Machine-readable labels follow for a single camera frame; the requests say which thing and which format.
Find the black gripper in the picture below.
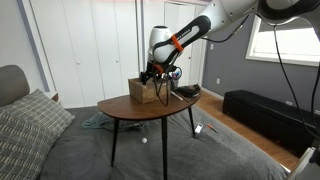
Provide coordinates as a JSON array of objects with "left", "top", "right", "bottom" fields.
[{"left": 139, "top": 63, "right": 165, "bottom": 85}]

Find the open cardboard box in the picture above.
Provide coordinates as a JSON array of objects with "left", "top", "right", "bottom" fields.
[{"left": 128, "top": 77, "right": 172, "bottom": 105}]

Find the dark pen cup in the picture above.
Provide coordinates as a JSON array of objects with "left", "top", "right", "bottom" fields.
[{"left": 169, "top": 75, "right": 181, "bottom": 92}]

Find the dark wooden side table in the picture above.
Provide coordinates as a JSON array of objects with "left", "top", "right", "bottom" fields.
[{"left": 97, "top": 89, "right": 202, "bottom": 180}]

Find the white marker pen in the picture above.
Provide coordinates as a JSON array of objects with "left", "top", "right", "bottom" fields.
[{"left": 170, "top": 90, "right": 184, "bottom": 102}]

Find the thin wooden pencil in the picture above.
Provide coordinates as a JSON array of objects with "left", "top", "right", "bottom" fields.
[{"left": 176, "top": 92, "right": 190, "bottom": 103}]

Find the black flat case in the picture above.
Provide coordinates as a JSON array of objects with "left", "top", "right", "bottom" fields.
[{"left": 175, "top": 83, "right": 202, "bottom": 98}]

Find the narrow white bifold closet door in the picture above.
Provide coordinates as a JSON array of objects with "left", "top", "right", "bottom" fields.
[{"left": 163, "top": 1, "right": 208, "bottom": 86}]

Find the teal crumpled cloth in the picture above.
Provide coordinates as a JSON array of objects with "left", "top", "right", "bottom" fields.
[{"left": 81, "top": 111, "right": 115, "bottom": 130}]

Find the wide white bifold closet door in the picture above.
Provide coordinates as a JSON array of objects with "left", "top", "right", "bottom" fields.
[{"left": 29, "top": 0, "right": 140, "bottom": 109}]

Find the small white remote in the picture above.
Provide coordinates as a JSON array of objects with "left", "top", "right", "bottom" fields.
[{"left": 194, "top": 122, "right": 204, "bottom": 134}]

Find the gray rug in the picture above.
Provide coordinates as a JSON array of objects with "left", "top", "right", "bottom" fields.
[{"left": 38, "top": 104, "right": 289, "bottom": 180}]

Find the black long bench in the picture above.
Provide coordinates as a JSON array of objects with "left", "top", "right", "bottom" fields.
[{"left": 222, "top": 88, "right": 320, "bottom": 158}]

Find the gray patterned pillow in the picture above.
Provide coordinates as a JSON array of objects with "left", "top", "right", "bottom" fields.
[{"left": 0, "top": 88, "right": 76, "bottom": 180}]

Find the gray upholstered headboard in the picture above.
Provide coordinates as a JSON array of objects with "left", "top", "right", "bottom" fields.
[{"left": 0, "top": 64, "right": 31, "bottom": 108}]

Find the white framed window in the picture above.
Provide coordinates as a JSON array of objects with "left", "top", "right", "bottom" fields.
[{"left": 245, "top": 14, "right": 320, "bottom": 67}]

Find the white angled bar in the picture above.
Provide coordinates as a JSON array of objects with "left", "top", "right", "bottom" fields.
[{"left": 286, "top": 146, "right": 316, "bottom": 180}]

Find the orange wrist cable wrap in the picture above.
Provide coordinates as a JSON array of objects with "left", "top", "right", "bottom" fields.
[{"left": 153, "top": 63, "right": 165, "bottom": 76}]

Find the orange arm strap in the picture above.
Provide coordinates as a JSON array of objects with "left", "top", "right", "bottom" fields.
[{"left": 171, "top": 34, "right": 185, "bottom": 53}]

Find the orange handled screwdriver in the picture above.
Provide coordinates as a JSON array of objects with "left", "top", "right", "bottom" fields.
[{"left": 207, "top": 123, "right": 220, "bottom": 133}]

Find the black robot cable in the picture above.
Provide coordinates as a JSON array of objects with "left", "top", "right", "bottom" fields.
[{"left": 154, "top": 14, "right": 320, "bottom": 141}]

